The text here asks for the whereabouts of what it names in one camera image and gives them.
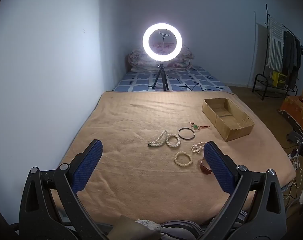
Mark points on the thin dark bangle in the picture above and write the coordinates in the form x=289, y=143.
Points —
x=178, y=133

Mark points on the folded floral quilt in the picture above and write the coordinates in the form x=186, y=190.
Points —
x=137, y=60

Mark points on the brown bangle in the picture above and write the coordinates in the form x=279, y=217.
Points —
x=205, y=171

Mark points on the black clothes rack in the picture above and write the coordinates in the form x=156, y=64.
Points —
x=260, y=76

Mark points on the black tripod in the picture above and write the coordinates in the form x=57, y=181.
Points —
x=162, y=76

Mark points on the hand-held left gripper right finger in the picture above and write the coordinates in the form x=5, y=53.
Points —
x=217, y=166

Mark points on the tan cushion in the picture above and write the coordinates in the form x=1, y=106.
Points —
x=125, y=227

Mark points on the orange patterned cloth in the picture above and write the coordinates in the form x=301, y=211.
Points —
x=294, y=107

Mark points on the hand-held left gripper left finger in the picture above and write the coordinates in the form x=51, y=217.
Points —
x=87, y=166

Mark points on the cardboard box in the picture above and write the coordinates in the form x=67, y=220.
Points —
x=237, y=132

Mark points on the striped white towel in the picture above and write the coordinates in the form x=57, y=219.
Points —
x=275, y=42

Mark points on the yellow box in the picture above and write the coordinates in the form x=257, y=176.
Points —
x=279, y=80

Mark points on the dark hanging clothes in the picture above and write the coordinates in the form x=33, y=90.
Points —
x=290, y=52

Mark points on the phone holder clamp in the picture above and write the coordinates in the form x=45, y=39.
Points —
x=165, y=33

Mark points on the grey clothing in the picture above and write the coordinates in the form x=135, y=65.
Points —
x=181, y=230

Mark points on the blue checked bedsheet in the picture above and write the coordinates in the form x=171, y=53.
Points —
x=186, y=77

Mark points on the white knitted cloth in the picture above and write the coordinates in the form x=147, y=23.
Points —
x=149, y=225

